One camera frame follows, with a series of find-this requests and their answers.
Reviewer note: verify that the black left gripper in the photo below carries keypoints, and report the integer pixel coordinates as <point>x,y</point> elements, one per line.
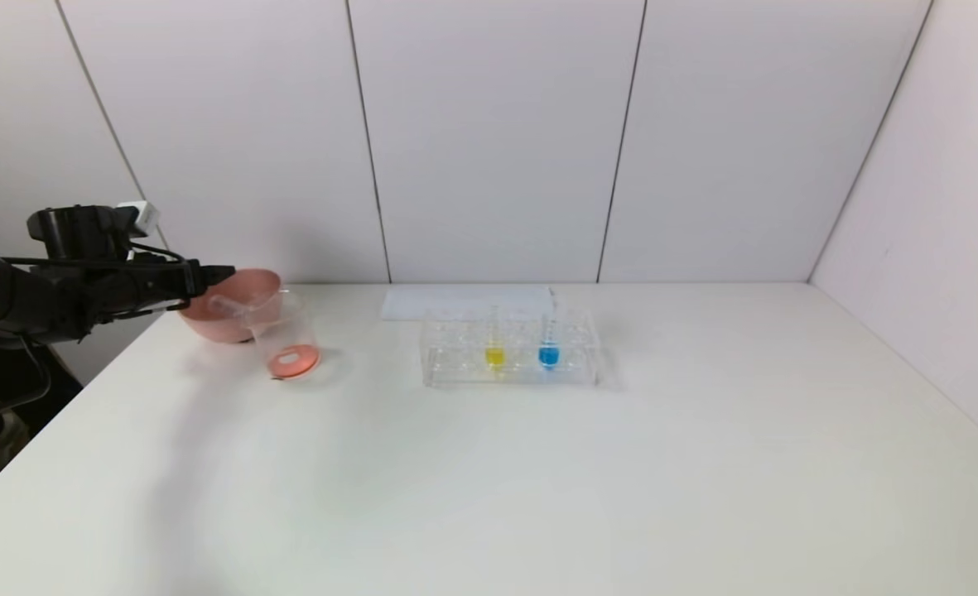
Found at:
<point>191,279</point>

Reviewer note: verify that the red pigment test tube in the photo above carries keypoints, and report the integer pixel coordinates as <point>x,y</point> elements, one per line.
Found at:
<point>228,306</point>

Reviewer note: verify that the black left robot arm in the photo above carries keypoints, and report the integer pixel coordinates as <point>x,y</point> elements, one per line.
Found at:
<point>25,298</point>

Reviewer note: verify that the clear plastic beaker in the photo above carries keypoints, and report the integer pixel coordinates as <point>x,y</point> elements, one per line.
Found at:
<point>292,358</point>

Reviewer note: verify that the yellow pigment test tube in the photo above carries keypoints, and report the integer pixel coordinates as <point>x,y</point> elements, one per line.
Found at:
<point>494,358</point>

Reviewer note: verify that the clear acrylic test tube rack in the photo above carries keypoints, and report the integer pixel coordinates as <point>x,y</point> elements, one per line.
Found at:
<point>517,377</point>

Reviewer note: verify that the blue pigment test tube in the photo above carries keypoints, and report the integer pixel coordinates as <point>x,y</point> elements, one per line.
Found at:
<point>547,358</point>

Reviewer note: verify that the pink plastic bowl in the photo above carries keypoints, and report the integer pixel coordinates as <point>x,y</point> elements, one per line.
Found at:
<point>224,327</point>

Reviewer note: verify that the white paper sheet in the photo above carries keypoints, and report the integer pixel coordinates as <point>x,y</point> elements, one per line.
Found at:
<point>422,302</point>

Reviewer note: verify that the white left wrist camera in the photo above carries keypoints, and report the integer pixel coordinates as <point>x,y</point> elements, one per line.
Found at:
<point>141,217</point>

